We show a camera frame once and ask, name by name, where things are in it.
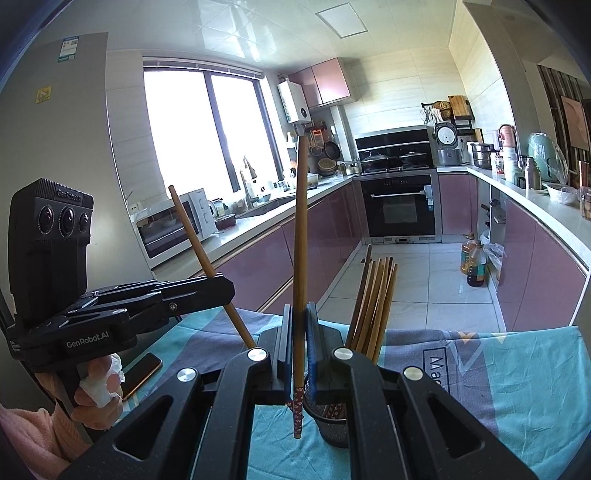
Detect bamboo chopstick red floral end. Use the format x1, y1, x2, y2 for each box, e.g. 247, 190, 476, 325
168, 185, 256, 349

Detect plain dark bamboo chopstick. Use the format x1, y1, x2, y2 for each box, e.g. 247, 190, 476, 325
345, 245, 373, 348

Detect pink sleeve forearm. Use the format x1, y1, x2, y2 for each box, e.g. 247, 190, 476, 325
1, 405, 90, 479

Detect kitchen window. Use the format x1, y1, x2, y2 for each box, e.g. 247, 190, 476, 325
143, 67, 284, 200

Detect left hand with bandage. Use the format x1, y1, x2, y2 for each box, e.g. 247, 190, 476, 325
35, 354, 122, 436

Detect smartphone on table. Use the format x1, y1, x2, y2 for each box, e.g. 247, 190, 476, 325
121, 353, 162, 401

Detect white microwave oven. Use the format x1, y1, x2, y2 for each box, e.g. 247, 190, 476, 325
130, 189, 217, 269

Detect black mesh utensil holder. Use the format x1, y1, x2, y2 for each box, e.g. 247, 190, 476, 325
303, 398, 349, 449

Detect purple lower cabinets left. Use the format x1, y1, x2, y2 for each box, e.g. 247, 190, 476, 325
204, 177, 363, 313

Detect purple cabinets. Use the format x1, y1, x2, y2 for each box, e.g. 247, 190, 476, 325
204, 177, 363, 313
438, 173, 586, 331

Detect teal grey tablecloth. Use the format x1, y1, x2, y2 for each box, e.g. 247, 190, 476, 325
120, 308, 590, 479

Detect dark soy sauce bottle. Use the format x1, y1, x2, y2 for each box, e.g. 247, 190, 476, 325
466, 242, 487, 287

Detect cooking oil bottle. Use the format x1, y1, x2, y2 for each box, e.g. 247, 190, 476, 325
460, 232, 477, 274

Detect purple lower cabinets right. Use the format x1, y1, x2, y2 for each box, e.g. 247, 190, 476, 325
438, 173, 586, 331

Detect grey refrigerator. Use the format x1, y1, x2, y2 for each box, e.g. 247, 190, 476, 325
1, 33, 154, 289

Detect black built-in oven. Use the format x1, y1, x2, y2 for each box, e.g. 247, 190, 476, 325
360, 169, 442, 244

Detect black range hood stove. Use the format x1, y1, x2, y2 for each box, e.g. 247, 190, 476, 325
355, 126, 434, 174

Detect steel pot on counter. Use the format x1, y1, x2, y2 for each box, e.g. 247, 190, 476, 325
468, 142, 497, 170

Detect pink thermos jug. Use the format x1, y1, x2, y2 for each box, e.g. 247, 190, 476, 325
498, 124, 518, 160

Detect green electric kettle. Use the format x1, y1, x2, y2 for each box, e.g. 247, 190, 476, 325
528, 132, 569, 185

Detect black camera box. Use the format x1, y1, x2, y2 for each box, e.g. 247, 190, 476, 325
8, 178, 94, 330

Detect white wall water heater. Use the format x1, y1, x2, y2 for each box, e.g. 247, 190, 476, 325
277, 80, 311, 124

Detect purple upper wall cabinet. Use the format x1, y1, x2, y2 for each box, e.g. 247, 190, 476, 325
288, 58, 355, 109

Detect wall shelf with boards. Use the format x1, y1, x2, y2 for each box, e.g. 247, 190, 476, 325
420, 95, 483, 141

